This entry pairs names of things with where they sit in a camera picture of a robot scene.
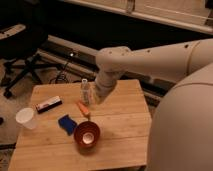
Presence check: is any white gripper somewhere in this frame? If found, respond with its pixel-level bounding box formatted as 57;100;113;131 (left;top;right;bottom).
94;86;114;104

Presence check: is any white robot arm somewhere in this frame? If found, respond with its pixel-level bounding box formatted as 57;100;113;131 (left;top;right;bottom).
94;38;213;171

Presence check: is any clear plastic bottle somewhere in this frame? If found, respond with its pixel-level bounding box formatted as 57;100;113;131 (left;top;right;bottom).
81;78;91;106

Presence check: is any orange carrot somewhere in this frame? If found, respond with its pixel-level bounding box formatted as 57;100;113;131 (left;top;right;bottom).
77;102;90;117

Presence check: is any brown bowl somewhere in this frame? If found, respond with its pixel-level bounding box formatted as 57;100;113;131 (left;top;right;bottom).
74;121;100;148

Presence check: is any blue sponge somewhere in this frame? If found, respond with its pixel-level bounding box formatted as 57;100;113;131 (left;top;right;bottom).
58;115;77;135

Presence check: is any wooden table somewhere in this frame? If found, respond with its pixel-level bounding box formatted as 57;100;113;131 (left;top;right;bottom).
9;80;151;171

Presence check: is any black office chair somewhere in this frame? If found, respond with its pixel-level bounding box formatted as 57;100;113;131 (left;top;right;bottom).
0;24;61;98

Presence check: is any black cable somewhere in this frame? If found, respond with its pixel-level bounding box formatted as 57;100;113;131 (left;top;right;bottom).
49;51;76;85

